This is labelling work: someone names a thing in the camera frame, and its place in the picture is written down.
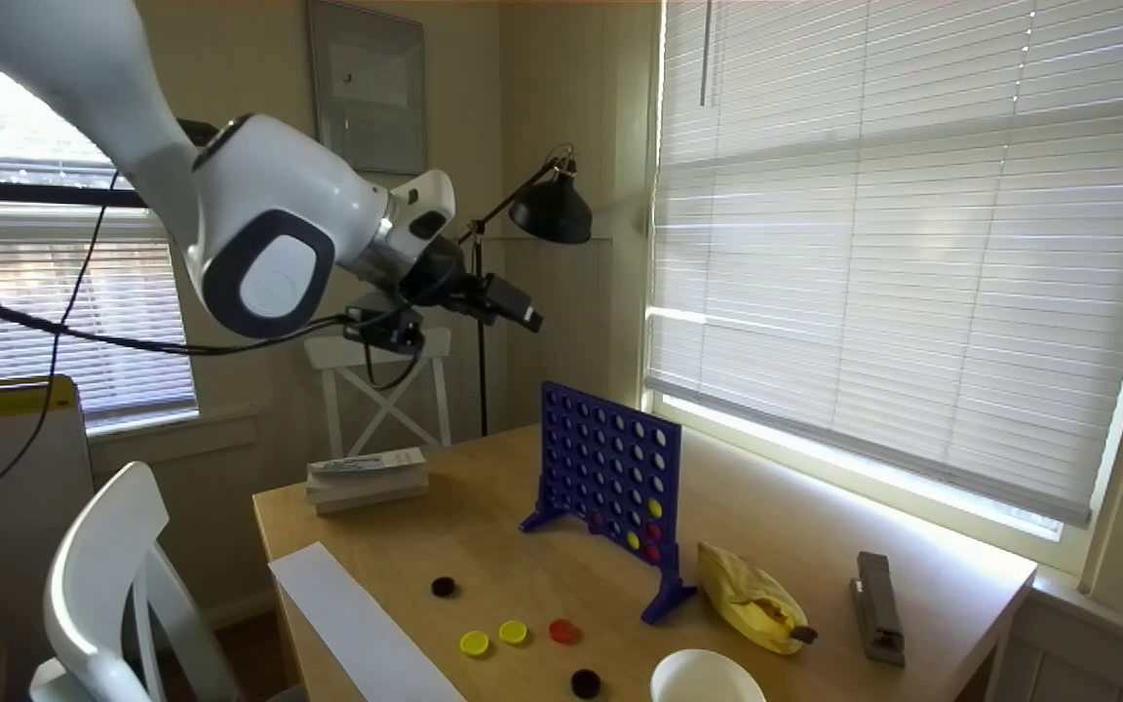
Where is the blue token holder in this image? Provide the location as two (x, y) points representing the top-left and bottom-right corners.
(520, 380), (698, 626)

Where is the white cross-back chair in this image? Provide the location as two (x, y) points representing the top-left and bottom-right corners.
(304, 328), (453, 460)

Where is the black floor lamp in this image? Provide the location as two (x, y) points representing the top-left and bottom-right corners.
(457, 143), (595, 438)

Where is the framed picture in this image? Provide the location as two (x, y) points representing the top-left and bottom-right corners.
(306, 0), (429, 177)

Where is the stack of books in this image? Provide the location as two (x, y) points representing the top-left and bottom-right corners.
(305, 447), (431, 516)

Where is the blind tilt wand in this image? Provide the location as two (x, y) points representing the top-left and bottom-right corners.
(700, 0), (716, 107)

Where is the white paper strip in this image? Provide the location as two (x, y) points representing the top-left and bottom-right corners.
(268, 542), (467, 702)

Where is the window with white blinds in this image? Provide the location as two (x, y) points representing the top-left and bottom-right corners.
(0, 19), (200, 435)
(641, 0), (1123, 576)

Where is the white wooden chair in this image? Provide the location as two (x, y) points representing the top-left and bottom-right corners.
(29, 460), (309, 702)

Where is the whiteboard with yellow edge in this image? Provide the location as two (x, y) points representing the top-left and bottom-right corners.
(0, 374), (97, 702)

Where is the white bowl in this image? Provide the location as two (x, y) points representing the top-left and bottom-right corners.
(649, 648), (768, 702)

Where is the grey stapler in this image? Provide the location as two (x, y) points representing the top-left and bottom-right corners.
(850, 551), (907, 668)

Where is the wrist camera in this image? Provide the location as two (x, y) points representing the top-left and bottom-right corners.
(344, 300), (426, 356)

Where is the black cable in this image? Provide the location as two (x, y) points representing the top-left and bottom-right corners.
(0, 168), (124, 532)

